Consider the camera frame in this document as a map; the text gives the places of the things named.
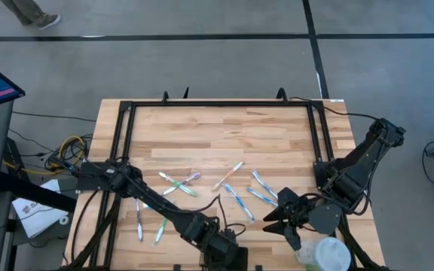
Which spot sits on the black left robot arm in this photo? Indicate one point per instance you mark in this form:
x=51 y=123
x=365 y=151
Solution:
x=156 y=203

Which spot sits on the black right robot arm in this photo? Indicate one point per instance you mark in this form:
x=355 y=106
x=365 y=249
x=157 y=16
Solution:
x=367 y=158

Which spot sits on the blue white toothbrush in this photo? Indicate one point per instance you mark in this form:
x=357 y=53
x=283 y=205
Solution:
x=262 y=197
x=239 y=202
x=264 y=184

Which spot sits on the white lidded wipes canister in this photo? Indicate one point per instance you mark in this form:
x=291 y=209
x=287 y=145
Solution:
x=326 y=256

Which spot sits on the black frame bracket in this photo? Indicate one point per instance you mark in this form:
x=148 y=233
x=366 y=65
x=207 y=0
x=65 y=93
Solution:
x=186 y=94
x=165 y=98
x=282 y=91

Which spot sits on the small black table clip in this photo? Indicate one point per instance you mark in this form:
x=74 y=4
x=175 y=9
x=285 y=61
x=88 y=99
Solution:
x=177 y=268
x=258 y=268

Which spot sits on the orange white wrapped toothbrush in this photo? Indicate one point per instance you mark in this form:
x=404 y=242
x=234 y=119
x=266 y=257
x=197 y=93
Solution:
x=227 y=176

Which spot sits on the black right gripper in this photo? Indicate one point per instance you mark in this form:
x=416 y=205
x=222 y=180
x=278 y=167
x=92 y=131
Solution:
x=296 y=216

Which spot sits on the black stand leg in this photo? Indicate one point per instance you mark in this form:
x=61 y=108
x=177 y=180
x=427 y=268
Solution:
x=36 y=192

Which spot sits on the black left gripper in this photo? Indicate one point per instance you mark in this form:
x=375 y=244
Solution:
x=224 y=250

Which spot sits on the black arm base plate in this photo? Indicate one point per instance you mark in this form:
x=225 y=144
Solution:
x=320 y=184
x=87 y=184

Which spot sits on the white tape roll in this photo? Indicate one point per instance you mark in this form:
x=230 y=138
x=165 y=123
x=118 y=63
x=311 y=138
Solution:
x=60 y=220

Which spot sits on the white sticker label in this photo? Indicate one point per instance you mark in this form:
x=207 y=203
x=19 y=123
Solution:
x=336 y=100

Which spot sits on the black metal table frame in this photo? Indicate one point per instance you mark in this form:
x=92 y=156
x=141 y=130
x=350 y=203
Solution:
x=220 y=103

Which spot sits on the green white toothbrush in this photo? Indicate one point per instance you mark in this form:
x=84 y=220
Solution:
x=160 y=229
x=181 y=185

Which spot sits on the white printed box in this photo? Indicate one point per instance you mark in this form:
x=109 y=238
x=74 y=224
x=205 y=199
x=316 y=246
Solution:
x=36 y=218

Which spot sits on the purple white toothbrush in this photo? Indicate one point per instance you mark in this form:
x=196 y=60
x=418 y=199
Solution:
x=192 y=177
x=139 y=222

